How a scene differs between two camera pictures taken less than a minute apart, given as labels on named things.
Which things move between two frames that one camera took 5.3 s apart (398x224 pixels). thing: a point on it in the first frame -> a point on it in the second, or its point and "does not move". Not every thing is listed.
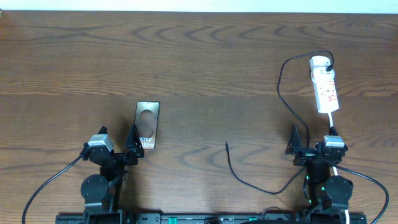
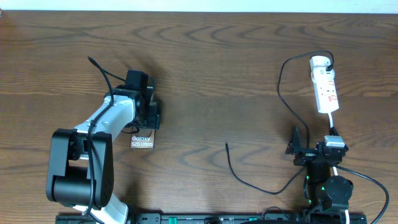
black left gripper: [116, 156] -> [152, 115]
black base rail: [211, 218] does not move
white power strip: [326, 89] does not move
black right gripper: [295, 147] does not move
